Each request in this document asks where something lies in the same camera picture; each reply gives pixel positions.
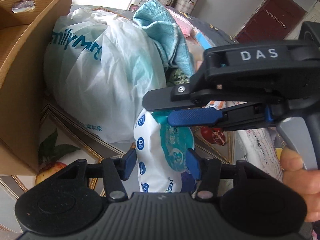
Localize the white blue wet wipes pack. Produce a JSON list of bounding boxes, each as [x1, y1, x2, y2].
[[133, 109, 196, 193]]

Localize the person's right hand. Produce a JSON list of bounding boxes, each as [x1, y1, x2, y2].
[[280, 147, 320, 222]]

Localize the white stitched quilt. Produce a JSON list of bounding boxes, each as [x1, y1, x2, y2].
[[236, 128, 283, 182]]

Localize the fruit pattern table cloth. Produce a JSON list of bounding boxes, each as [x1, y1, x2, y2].
[[1, 101, 241, 233]]

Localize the dark red door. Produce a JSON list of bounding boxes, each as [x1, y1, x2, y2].
[[235, 0, 306, 43]]

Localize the white FamilyMart plastic bag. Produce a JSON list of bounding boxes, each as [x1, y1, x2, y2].
[[43, 8, 166, 143]]

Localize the teal knitted cloth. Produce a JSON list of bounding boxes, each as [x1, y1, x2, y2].
[[133, 0, 195, 77]]

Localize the brown cardboard box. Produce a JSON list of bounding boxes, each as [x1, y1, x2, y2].
[[1, 0, 72, 175]]

